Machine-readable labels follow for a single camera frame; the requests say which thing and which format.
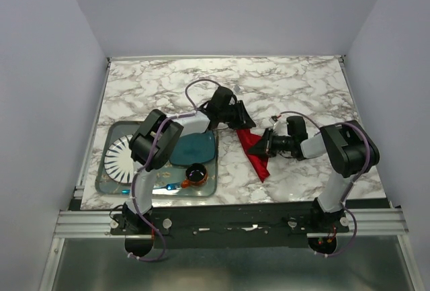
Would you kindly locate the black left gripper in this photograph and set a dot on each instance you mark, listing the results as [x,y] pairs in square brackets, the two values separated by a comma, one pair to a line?
[245,120]

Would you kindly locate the brown ceramic cup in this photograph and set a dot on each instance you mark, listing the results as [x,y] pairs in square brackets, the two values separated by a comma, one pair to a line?
[196,175]

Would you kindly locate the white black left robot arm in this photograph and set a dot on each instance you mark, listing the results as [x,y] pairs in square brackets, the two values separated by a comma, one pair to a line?
[153,143]

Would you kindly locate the aluminium frame rail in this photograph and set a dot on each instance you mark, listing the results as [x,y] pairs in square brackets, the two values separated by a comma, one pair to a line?
[81,225]

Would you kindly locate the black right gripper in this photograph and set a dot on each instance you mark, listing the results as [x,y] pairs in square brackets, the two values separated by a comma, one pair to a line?
[265,147]

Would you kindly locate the teal square plate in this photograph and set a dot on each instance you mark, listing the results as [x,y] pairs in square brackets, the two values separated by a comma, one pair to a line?
[194,148]

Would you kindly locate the red cloth napkin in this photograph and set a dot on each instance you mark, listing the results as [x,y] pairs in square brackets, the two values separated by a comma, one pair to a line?
[248,140]

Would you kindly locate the white blue striped plate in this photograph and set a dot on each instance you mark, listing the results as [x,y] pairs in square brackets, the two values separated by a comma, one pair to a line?
[118,163]

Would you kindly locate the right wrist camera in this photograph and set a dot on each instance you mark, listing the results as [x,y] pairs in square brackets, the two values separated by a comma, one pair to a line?
[293,126]

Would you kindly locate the black mounting base plate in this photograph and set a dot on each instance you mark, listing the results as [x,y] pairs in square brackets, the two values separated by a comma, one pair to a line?
[289,224]

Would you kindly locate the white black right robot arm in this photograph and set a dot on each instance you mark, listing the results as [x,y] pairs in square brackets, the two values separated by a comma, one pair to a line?
[350,151]

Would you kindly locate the blue handled utensil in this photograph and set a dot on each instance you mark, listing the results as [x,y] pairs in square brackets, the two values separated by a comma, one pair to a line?
[168,187]

